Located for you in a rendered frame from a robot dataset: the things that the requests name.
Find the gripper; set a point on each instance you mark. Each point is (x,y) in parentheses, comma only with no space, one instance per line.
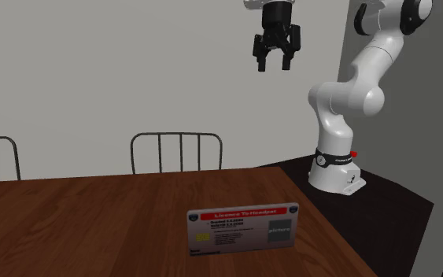
(276,15)

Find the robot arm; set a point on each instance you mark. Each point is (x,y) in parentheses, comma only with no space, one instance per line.
(334,115)

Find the white licence card red banner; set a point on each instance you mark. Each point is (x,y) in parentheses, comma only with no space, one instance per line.
(244,238)

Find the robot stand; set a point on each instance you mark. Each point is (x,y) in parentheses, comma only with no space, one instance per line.
(374,222)

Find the brown wooden table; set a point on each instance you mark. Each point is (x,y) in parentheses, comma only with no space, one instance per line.
(90,222)

